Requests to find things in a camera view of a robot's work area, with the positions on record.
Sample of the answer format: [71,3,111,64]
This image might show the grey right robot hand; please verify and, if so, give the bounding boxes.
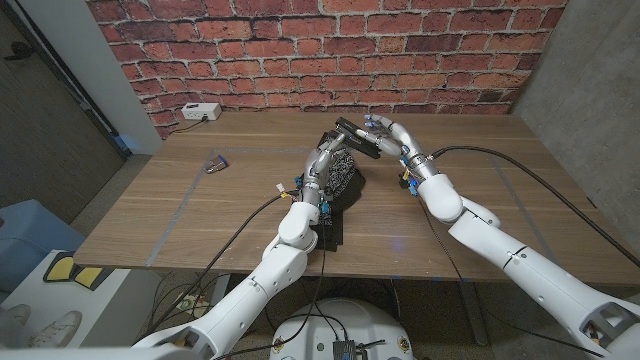
[355,114,441,189]

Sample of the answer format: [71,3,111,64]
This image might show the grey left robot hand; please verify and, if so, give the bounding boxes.
[298,132,351,206]

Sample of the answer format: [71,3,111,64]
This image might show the black stapler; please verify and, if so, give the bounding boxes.
[319,116,382,160]

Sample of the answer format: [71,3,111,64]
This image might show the black paisley bandana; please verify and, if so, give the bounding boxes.
[319,148,367,253]

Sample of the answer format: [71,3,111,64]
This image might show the small silver blue gadget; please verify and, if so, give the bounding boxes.
[204,155,230,175]

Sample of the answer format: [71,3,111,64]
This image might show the red brick printed backdrop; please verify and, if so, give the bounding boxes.
[85,0,569,140]

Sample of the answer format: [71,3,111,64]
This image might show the white power strip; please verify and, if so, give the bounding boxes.
[180,102,223,122]

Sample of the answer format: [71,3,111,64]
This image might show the grey metal table leg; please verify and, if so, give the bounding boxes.
[458,282,490,347]
[212,273,232,304]

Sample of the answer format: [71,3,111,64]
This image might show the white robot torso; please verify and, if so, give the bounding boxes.
[269,298,415,360]

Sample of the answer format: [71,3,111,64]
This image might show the grey torso electronics module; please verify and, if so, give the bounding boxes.
[332,339,386,360]

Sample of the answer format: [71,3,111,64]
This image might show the paper sheet with green print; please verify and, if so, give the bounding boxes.
[173,292,209,316]

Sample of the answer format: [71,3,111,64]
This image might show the yellow black pad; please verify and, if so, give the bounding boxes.
[43,251,104,291]

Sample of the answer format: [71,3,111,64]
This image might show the blue plastic bin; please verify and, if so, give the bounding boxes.
[0,199,86,294]

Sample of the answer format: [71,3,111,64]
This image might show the white sneaker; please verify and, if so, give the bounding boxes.
[0,303,32,326]
[28,309,84,349]

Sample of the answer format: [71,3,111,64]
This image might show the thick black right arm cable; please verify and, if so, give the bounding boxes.
[430,144,640,270]

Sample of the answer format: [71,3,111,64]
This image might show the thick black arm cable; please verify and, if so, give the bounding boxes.
[132,192,294,346]
[430,144,640,270]

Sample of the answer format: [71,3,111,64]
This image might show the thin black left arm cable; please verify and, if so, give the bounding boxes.
[214,212,327,360]

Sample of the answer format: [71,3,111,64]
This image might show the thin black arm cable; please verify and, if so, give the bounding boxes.
[417,197,606,359]
[214,212,327,360]

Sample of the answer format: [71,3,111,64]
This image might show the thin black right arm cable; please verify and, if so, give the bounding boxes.
[417,197,606,359]

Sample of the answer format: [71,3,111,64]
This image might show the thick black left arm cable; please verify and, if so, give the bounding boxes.
[132,192,294,346]

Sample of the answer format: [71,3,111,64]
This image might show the black power strip cord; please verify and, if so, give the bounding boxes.
[169,117,207,135]

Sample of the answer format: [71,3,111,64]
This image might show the black door handle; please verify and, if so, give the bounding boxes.
[3,40,35,62]

